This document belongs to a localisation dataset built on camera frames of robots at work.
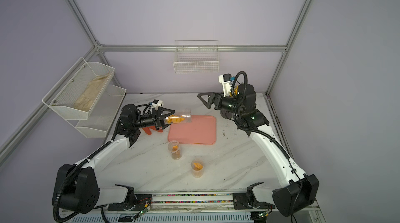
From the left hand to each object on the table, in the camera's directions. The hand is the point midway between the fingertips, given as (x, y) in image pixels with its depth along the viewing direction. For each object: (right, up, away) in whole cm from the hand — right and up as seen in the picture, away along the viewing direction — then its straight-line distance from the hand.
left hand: (174, 117), depth 71 cm
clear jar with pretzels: (-3, -17, +15) cm, 23 cm away
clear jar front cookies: (+11, -26, +7) cm, 29 cm away
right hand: (+12, +8, -6) cm, 16 cm away
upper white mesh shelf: (-51, +14, +9) cm, 53 cm away
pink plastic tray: (+13, -10, +29) cm, 33 cm away
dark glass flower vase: (+29, 0, +30) cm, 42 cm away
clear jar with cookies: (+4, 0, -1) cm, 4 cm away
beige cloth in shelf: (-45, +8, +6) cm, 46 cm away
